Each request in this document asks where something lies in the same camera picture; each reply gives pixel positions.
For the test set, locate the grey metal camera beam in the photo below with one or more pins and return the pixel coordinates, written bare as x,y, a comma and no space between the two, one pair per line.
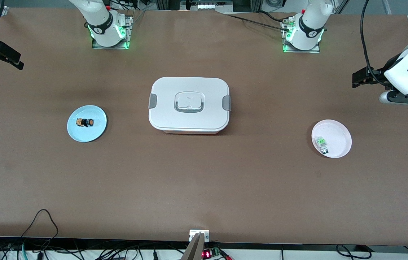
193,251

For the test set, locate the circuit board with red display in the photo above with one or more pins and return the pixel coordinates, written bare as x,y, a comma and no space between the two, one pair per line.
207,254

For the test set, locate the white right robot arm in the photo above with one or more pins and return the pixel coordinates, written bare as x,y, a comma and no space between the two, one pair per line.
101,18

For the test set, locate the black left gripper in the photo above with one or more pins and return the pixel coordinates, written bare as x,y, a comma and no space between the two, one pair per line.
375,76

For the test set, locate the small white mount bracket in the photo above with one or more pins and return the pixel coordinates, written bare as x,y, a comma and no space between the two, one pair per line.
194,233

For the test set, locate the green push-button switch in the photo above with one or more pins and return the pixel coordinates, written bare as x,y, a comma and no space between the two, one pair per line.
321,143

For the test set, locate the light blue round plate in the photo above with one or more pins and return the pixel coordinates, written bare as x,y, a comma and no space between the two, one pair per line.
84,134

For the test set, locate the aluminium equipment rack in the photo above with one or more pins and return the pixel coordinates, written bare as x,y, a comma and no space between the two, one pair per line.
247,4

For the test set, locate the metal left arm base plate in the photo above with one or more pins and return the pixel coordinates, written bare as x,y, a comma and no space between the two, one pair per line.
301,51

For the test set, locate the pale pink round plate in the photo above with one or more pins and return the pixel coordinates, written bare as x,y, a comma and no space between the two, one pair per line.
337,137

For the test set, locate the aluminium table corner bracket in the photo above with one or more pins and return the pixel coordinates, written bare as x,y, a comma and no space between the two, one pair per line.
1,11

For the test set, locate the white lidded storage box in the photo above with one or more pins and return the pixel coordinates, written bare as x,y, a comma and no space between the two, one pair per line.
167,115

